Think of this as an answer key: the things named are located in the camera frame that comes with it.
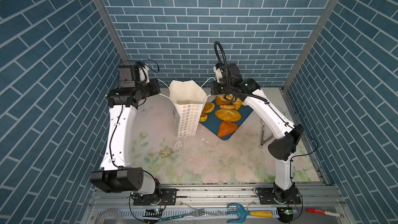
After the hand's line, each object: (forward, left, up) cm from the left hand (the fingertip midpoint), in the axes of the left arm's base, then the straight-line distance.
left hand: (159, 83), depth 71 cm
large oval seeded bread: (+4, -37, -31) cm, 48 cm away
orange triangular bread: (-5, -35, -32) cm, 47 cm away
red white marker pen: (-48, -76, -34) cm, 96 cm away
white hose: (-46, +23, -34) cm, 62 cm away
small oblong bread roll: (+8, -36, -28) cm, 47 cm away
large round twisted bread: (+16, -35, -29) cm, 48 cm away
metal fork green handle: (-47, -17, -36) cm, 61 cm away
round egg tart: (+10, -25, -31) cm, 41 cm away
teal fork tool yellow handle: (-47, -38, -35) cm, 70 cm away
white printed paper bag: (+10, -11, -23) cm, 27 cm away
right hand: (+5, -24, -5) cm, 25 cm away
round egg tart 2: (+2, -21, -30) cm, 37 cm away
